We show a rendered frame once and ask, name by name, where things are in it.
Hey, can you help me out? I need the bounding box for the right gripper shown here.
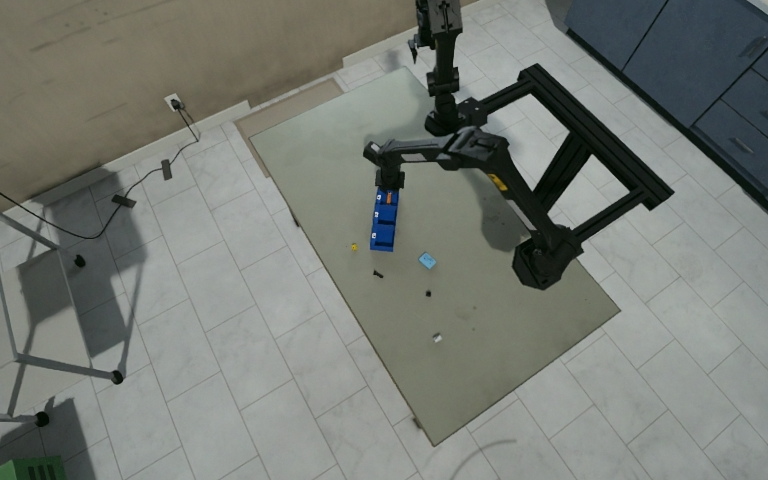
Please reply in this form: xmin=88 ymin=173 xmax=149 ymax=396
xmin=408 ymin=25 xmax=435 ymax=64

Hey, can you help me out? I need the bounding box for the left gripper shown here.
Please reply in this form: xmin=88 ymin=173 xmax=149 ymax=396
xmin=375 ymin=170 xmax=405 ymax=194

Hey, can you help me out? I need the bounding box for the blue rack of bins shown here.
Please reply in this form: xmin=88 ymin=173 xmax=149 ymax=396
xmin=370 ymin=187 xmax=399 ymax=252

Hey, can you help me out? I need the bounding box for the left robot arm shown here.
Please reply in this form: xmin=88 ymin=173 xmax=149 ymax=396
xmin=363 ymin=126 xmax=581 ymax=286

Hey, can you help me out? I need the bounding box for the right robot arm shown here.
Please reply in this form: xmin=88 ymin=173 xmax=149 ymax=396
xmin=415 ymin=0 xmax=466 ymax=131

